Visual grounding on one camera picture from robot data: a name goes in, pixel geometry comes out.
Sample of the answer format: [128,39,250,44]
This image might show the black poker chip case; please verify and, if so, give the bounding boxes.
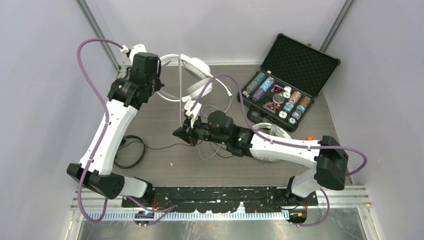
[237,33,341,132]

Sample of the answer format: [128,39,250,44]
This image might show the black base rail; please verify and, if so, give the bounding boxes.
[121,186,318,214]

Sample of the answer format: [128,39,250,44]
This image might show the black headphones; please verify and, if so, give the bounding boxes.
[113,134,147,170]

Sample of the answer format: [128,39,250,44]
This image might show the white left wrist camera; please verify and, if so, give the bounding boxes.
[120,43,147,65]

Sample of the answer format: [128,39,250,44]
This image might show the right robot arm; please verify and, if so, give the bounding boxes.
[172,111,349,205]

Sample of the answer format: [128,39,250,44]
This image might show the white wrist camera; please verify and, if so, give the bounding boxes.
[184,99,202,129]
[120,43,147,65]

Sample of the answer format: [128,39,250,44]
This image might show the large white grey headphones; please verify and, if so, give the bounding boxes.
[252,122,292,163]

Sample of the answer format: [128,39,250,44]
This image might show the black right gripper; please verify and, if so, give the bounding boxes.
[173,113,228,147]

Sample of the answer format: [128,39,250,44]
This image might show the black headphone cable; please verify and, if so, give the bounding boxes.
[142,139,236,159]

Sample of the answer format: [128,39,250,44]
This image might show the white headphone cable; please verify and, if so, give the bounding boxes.
[178,59,234,162]

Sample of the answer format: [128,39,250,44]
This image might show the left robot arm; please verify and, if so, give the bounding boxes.
[66,52,164,207]

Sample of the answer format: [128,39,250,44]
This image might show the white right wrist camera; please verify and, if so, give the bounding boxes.
[184,99,202,129]

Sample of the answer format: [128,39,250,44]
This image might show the small white headphones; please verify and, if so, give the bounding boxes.
[156,53,213,103]

